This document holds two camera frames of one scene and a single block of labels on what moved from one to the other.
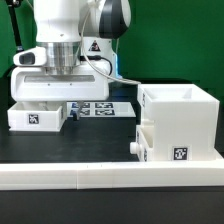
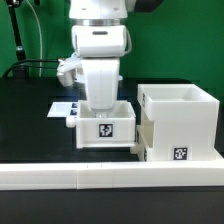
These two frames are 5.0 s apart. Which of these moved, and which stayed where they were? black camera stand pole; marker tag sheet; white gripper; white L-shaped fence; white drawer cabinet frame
Moved: white gripper; marker tag sheet
Stayed: white L-shaped fence; black camera stand pole; white drawer cabinet frame
